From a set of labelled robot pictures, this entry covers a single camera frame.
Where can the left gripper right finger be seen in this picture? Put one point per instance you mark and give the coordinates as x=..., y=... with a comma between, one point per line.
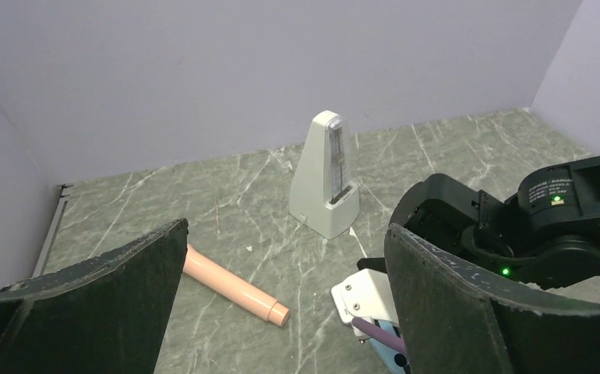
x=456, y=317

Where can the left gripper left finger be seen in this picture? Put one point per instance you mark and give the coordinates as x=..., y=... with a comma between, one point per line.
x=105, y=314

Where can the light blue phone case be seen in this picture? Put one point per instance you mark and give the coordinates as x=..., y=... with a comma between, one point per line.
x=393, y=360

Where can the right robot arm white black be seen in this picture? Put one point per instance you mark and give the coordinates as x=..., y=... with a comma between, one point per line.
x=547, y=233

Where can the pink cylinder stick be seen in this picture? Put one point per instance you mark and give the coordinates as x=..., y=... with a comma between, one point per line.
x=234, y=288

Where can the grey metronome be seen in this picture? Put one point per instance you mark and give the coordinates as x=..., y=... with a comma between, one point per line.
x=324, y=194

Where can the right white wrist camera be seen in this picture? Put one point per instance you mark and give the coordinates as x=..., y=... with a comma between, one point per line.
x=365, y=294

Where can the aluminium frame profile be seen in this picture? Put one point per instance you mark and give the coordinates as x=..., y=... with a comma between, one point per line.
x=49, y=241

